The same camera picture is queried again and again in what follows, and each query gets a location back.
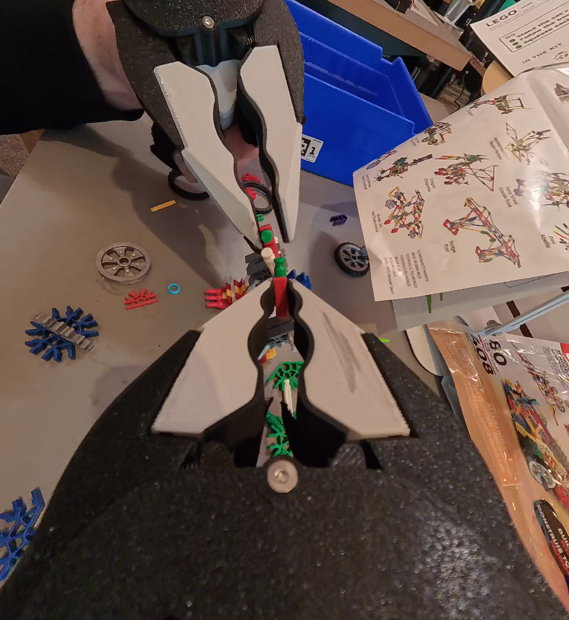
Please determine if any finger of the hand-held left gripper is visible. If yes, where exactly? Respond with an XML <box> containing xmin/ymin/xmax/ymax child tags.
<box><xmin>237</xmin><ymin>45</ymin><xmax>304</xmax><ymax>244</ymax></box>
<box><xmin>154</xmin><ymin>62</ymin><xmax>262</xmax><ymax>248</ymax></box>

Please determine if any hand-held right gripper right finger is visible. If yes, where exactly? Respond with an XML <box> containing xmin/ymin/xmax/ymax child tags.
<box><xmin>279</xmin><ymin>281</ymin><xmax>411</xmax><ymax>468</ymax></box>

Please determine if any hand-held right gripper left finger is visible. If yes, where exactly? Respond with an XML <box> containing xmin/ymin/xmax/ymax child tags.
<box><xmin>152</xmin><ymin>280</ymin><xmax>277</xmax><ymax>468</ymax></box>

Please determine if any multicolour construction toy model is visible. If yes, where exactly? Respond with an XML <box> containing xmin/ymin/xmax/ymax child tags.
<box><xmin>243</xmin><ymin>222</ymin><xmax>313</xmax><ymax>364</ymax></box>

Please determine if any person's left forearm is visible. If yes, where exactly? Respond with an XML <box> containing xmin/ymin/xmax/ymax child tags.
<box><xmin>0</xmin><ymin>0</ymin><xmax>145</xmax><ymax>136</ymax></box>

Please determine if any person's left hand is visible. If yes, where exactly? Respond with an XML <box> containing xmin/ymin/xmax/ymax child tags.
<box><xmin>73</xmin><ymin>0</ymin><xmax>146</xmax><ymax>111</ymax></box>

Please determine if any white booklet stand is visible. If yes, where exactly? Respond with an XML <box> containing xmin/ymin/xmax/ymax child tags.
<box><xmin>404</xmin><ymin>283</ymin><xmax>569</xmax><ymax>376</ymax></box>

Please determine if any blue plastic bin with tag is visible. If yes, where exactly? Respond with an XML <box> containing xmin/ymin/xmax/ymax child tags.
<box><xmin>284</xmin><ymin>0</ymin><xmax>432</xmax><ymax>174</ymax></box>

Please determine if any bundle of red yellow rods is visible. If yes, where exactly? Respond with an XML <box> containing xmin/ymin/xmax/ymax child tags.
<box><xmin>204</xmin><ymin>278</ymin><xmax>251</xmax><ymax>311</ymax></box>

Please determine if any red half snowflake connector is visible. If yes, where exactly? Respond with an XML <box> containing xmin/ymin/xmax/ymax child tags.
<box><xmin>124</xmin><ymin>289</ymin><xmax>159</xmax><ymax>311</ymax></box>

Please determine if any black toy wheel grey hub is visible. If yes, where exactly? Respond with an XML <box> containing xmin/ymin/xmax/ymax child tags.
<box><xmin>334</xmin><ymin>242</ymin><xmax>370</xmax><ymax>278</ymax></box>

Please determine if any long wooden desk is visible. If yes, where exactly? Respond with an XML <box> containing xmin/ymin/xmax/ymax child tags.
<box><xmin>325</xmin><ymin>0</ymin><xmax>474</xmax><ymax>71</ymax></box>

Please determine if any blue snowflake connector with grey piece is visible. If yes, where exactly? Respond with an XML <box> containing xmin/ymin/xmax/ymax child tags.
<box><xmin>24</xmin><ymin>306</ymin><xmax>100</xmax><ymax>361</ymax></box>

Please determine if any grey spoked wheel hub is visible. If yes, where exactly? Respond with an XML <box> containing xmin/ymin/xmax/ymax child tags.
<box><xmin>96</xmin><ymin>242</ymin><xmax>152</xmax><ymax>286</ymax></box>

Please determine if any orange toy packaging bag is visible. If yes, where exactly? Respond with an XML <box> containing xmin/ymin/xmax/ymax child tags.
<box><xmin>427</xmin><ymin>322</ymin><xmax>569</xmax><ymax>618</ymax></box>

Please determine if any open toy instruction booklet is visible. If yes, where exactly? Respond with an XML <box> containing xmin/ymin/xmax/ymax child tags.
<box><xmin>352</xmin><ymin>65</ymin><xmax>569</xmax><ymax>332</ymax></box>

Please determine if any round wooden stool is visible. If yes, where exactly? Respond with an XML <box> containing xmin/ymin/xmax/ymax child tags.
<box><xmin>480</xmin><ymin>60</ymin><xmax>513</xmax><ymax>95</ymax></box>

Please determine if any white instruction sheet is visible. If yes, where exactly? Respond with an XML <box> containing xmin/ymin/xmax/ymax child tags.
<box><xmin>471</xmin><ymin>0</ymin><xmax>569</xmax><ymax>78</ymax></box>

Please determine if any green connector chain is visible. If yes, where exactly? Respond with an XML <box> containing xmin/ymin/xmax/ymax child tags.
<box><xmin>265</xmin><ymin>361</ymin><xmax>304</xmax><ymax>458</ymax></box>

